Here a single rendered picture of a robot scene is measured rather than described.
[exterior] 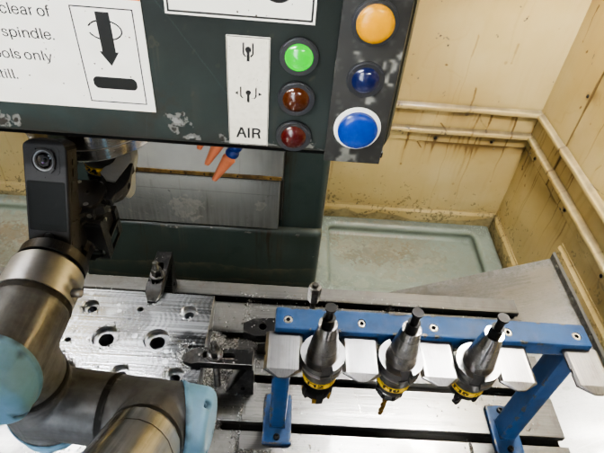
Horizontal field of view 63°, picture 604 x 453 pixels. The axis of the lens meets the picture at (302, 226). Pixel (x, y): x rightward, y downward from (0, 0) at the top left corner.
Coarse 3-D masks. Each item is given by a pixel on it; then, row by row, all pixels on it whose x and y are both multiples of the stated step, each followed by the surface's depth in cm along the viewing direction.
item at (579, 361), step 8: (568, 352) 73; (576, 352) 73; (584, 352) 73; (592, 352) 73; (568, 360) 72; (576, 360) 72; (584, 360) 72; (592, 360) 72; (600, 360) 73; (576, 368) 71; (584, 368) 71; (592, 368) 71; (600, 368) 71; (576, 376) 70; (584, 376) 70; (592, 376) 70; (600, 376) 70; (576, 384) 70; (584, 384) 69; (592, 384) 69; (600, 384) 70; (592, 392) 69; (600, 392) 69
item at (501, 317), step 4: (500, 316) 63; (504, 316) 63; (508, 316) 63; (500, 320) 62; (504, 320) 62; (508, 320) 62; (492, 324) 64; (496, 324) 64; (500, 324) 63; (492, 328) 64; (496, 328) 64; (500, 328) 64; (504, 328) 64; (488, 332) 65; (492, 332) 64; (496, 332) 64; (500, 332) 64; (492, 336) 65; (496, 336) 64; (500, 336) 64
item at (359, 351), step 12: (348, 336) 72; (348, 348) 71; (360, 348) 71; (372, 348) 71; (348, 360) 69; (360, 360) 70; (372, 360) 70; (348, 372) 68; (360, 372) 68; (372, 372) 68
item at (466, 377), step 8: (464, 344) 72; (456, 352) 71; (456, 360) 70; (456, 368) 70; (464, 368) 69; (496, 368) 69; (464, 376) 69; (472, 376) 68; (480, 376) 68; (488, 376) 68; (496, 376) 68; (464, 384) 69; (472, 384) 70; (480, 384) 69; (488, 384) 68
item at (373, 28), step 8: (368, 8) 31; (376, 8) 31; (384, 8) 31; (360, 16) 32; (368, 16) 31; (376, 16) 31; (384, 16) 31; (392, 16) 32; (360, 24) 32; (368, 24) 32; (376, 24) 32; (384, 24) 32; (392, 24) 32; (360, 32) 32; (368, 32) 32; (376, 32) 32; (384, 32) 32; (392, 32) 32; (368, 40) 33; (376, 40) 33; (384, 40) 33
